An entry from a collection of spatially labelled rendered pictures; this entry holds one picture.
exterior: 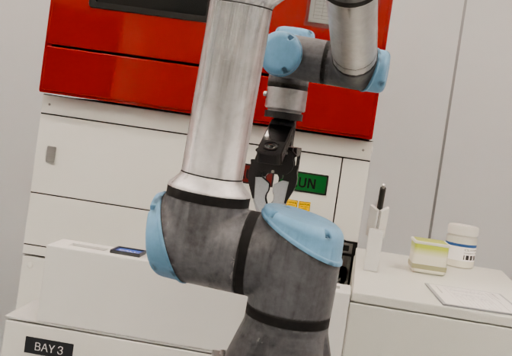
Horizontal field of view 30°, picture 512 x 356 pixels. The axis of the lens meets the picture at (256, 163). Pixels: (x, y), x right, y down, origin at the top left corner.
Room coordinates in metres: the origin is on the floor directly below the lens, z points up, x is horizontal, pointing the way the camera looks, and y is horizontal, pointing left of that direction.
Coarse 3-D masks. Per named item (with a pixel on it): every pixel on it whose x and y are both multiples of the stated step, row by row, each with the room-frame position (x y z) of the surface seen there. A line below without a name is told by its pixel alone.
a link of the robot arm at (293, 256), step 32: (256, 224) 1.26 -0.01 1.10; (288, 224) 1.23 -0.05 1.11; (320, 224) 1.26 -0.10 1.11; (256, 256) 1.24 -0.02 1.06; (288, 256) 1.23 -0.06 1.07; (320, 256) 1.23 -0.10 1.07; (256, 288) 1.25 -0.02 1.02; (288, 288) 1.23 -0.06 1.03; (320, 288) 1.24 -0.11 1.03; (320, 320) 1.25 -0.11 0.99
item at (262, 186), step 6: (258, 180) 1.74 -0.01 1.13; (264, 180) 1.74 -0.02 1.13; (258, 186) 1.74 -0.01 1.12; (264, 186) 1.74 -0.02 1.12; (258, 192) 1.74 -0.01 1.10; (264, 192) 1.74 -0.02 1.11; (258, 198) 1.74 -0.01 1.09; (264, 198) 1.74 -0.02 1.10; (258, 204) 1.74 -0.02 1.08; (264, 204) 1.74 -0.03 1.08; (258, 210) 1.74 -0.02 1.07
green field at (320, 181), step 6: (300, 174) 2.28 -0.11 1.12; (306, 174) 2.28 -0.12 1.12; (282, 180) 2.28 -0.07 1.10; (300, 180) 2.28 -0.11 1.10; (306, 180) 2.28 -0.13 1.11; (312, 180) 2.28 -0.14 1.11; (318, 180) 2.27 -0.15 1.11; (324, 180) 2.27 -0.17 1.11; (300, 186) 2.28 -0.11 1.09; (306, 186) 2.28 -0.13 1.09; (312, 186) 2.28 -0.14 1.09; (318, 186) 2.27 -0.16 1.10; (324, 186) 2.27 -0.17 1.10; (318, 192) 2.27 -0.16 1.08; (324, 192) 2.27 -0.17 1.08
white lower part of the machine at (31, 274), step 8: (24, 256) 2.35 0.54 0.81; (32, 256) 2.35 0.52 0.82; (40, 256) 2.37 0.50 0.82; (24, 264) 2.35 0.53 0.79; (32, 264) 2.35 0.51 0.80; (40, 264) 2.35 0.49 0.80; (24, 272) 2.35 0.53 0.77; (32, 272) 2.35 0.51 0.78; (40, 272) 2.35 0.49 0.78; (24, 280) 2.35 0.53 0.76; (32, 280) 2.35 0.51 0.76; (40, 280) 2.35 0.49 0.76; (24, 288) 2.35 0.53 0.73; (32, 288) 2.35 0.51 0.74; (40, 288) 2.35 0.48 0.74; (24, 296) 2.35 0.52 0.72; (32, 296) 2.35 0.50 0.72; (24, 304) 2.35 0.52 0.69
